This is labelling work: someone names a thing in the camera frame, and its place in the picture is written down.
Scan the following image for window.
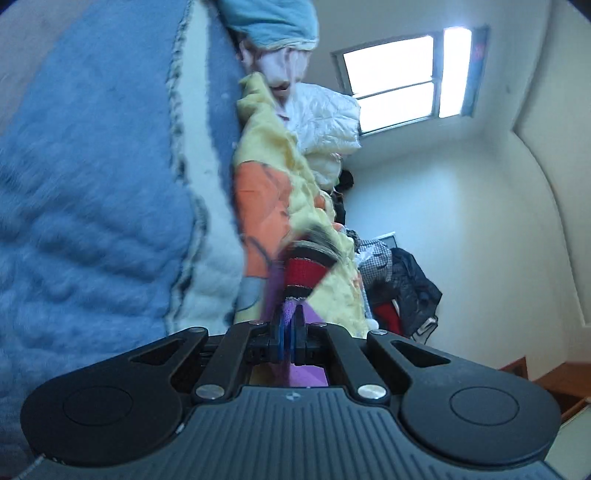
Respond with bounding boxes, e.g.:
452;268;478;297
331;25;490;137

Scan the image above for wooden framed mirror door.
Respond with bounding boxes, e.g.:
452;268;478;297
499;354;591;416

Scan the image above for purple vest with red trim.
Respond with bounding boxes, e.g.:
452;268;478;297
263;225;345;387

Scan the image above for teal cloth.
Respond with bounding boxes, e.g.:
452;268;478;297
217;0;320;51

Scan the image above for yellow floral bed sheet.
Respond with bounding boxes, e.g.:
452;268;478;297
232;73;371;339

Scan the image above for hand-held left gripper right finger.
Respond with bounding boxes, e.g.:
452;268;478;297
288;305;451;402

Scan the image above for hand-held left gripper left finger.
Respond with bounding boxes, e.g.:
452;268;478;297
130;310;290;402

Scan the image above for pink cloth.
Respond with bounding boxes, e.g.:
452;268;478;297
238;37;310;121

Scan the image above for blue fleece blanket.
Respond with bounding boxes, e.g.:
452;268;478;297
0;0;249;464

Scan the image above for pile of clothes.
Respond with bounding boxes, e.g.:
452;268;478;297
355;230;444;343

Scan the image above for black bag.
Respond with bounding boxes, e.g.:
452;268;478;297
336;169;355;222

